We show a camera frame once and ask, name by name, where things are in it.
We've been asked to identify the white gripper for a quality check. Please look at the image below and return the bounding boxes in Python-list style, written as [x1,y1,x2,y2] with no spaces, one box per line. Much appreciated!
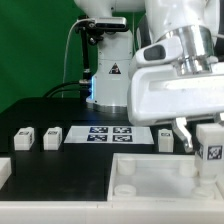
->
[127,63,224,153]

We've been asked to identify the white square table top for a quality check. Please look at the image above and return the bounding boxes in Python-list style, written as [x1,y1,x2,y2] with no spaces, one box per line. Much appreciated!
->
[107,153,224,202]

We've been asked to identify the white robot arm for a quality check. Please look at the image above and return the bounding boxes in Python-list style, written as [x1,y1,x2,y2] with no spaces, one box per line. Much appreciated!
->
[74,0,224,152]

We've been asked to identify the white sheet with tags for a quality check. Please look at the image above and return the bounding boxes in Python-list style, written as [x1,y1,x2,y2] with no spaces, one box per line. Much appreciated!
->
[64,126,154,144]

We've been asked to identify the white left obstacle block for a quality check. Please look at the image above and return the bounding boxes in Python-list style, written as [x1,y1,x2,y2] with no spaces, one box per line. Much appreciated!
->
[0,158,12,190]

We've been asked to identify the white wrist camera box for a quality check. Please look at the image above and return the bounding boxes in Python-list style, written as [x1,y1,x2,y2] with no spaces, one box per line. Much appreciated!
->
[127,35,184,79]

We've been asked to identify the white front rail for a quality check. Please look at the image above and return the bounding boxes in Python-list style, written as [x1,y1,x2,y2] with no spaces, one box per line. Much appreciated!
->
[0,201,224,224]

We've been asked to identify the black camera on mount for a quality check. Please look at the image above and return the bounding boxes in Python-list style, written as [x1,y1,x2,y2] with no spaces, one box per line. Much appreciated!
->
[87,17,128,32]

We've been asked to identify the black cables at base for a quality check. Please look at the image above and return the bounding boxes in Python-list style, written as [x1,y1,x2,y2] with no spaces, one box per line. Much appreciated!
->
[42,79,93,99]

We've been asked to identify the white cable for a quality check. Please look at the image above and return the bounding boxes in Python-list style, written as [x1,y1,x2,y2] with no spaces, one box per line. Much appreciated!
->
[61,18,93,98]

